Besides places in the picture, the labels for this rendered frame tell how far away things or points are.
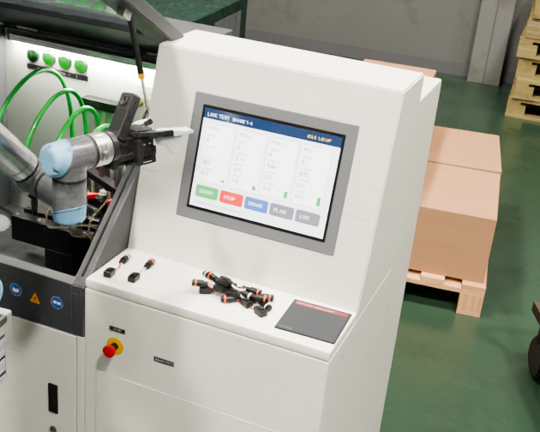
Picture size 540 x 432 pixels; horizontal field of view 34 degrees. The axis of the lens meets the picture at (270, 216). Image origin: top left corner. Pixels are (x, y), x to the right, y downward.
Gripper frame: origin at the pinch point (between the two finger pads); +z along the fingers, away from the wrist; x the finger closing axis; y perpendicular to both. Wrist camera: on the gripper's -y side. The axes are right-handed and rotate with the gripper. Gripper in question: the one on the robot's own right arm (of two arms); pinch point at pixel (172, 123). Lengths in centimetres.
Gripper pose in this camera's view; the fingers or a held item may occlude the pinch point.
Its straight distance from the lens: 212.9
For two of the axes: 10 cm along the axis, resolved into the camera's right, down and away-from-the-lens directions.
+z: 6.8, -2.4, 6.9
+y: 0.1, 9.4, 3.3
